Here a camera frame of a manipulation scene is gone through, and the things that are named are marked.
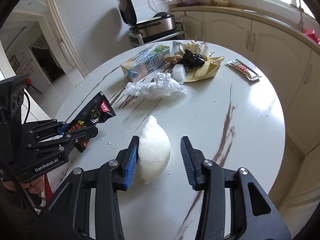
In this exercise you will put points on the black noodle snack wrapper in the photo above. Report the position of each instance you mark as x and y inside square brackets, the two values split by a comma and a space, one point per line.
[97, 111]

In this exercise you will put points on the cream base cabinets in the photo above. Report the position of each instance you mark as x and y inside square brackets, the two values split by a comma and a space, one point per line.
[291, 64]

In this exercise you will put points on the silver yellow snack wrapper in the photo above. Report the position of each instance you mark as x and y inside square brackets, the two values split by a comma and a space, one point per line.
[177, 48]

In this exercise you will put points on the doorway frame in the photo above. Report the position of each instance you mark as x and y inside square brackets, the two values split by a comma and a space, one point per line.
[46, 14]

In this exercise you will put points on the brown ginger piece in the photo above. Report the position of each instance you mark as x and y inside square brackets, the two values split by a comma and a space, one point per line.
[174, 59]

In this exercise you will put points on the round white marble table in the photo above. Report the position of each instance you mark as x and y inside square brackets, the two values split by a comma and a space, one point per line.
[231, 120]

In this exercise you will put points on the kitchen faucet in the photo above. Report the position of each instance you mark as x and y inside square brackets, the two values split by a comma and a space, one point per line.
[297, 5]

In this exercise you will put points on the lined paper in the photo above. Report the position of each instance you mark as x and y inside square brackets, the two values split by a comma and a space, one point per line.
[197, 48]

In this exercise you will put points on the red white candy wrapper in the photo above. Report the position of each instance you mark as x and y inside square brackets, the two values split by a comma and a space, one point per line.
[244, 69]

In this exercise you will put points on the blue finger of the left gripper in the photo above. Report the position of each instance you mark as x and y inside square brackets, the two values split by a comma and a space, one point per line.
[61, 128]
[79, 135]

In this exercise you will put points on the yellow snack bag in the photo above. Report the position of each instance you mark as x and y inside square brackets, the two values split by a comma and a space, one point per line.
[208, 70]

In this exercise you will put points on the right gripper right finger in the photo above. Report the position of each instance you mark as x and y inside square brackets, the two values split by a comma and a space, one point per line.
[193, 160]

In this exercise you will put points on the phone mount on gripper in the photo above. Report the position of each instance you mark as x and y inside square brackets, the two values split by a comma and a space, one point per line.
[11, 90]

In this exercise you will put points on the red plastic basin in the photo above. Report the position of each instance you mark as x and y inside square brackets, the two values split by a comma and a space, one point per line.
[312, 35]

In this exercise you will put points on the clear crinkled plastic wrap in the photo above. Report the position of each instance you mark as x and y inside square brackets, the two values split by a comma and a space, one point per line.
[163, 85]

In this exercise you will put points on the milk carton box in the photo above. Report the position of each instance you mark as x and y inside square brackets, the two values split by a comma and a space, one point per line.
[145, 62]

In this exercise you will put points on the small white plastic cup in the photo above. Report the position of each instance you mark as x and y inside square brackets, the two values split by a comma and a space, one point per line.
[179, 74]

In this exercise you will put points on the black plastic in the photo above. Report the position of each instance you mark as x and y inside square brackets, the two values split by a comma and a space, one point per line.
[190, 60]

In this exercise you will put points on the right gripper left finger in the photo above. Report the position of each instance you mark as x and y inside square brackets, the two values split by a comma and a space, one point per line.
[128, 159]

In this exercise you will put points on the person's left hand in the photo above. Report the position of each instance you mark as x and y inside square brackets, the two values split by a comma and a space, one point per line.
[35, 187]

